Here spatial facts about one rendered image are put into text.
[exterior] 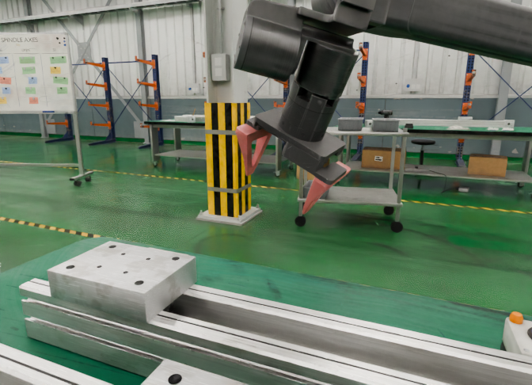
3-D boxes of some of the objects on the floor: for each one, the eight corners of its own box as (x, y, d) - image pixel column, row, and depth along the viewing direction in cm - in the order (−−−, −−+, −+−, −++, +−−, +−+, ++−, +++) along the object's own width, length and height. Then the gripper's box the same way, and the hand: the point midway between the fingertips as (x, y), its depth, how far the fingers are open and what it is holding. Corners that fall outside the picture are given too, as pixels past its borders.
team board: (-33, 186, 483) (-64, 29, 438) (-5, 178, 531) (-29, 36, 486) (77, 188, 476) (57, 28, 431) (96, 180, 524) (80, 36, 480)
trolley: (393, 214, 366) (401, 112, 343) (402, 233, 313) (413, 114, 290) (291, 208, 385) (293, 112, 361) (284, 226, 332) (286, 113, 309)
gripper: (382, 110, 41) (329, 211, 50) (283, 59, 46) (251, 159, 55) (361, 121, 36) (306, 233, 45) (252, 63, 41) (222, 173, 49)
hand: (278, 188), depth 49 cm, fingers open, 9 cm apart
